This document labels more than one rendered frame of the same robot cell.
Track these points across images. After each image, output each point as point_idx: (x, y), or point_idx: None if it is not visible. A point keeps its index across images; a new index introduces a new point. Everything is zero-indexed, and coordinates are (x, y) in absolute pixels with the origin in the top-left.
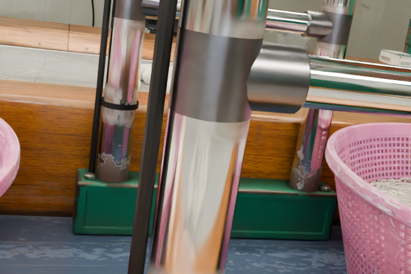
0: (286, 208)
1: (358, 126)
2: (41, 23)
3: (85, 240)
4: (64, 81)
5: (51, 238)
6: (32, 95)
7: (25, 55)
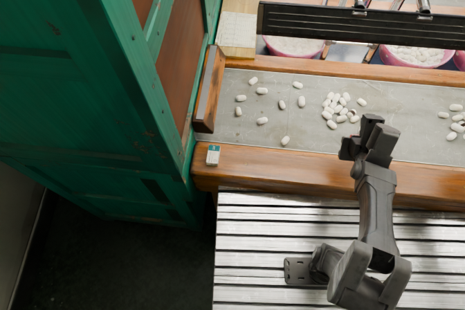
0: None
1: (315, 52)
2: (403, 182)
3: None
4: (379, 111)
5: None
6: (384, 66)
7: (398, 146)
